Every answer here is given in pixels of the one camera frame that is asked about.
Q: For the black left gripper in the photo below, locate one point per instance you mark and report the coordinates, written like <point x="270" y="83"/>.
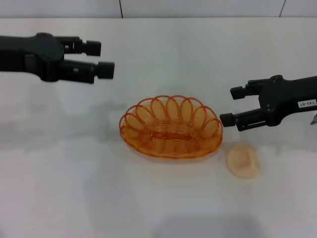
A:
<point x="37" y="54"/>

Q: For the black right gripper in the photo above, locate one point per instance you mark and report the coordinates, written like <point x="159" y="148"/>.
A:
<point x="282" y="99"/>

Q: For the round beige bun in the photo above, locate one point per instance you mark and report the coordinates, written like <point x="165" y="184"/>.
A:
<point x="244" y="161"/>

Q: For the orange woven plastic basket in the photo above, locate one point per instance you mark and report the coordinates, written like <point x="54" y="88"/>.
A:
<point x="171" y="138"/>

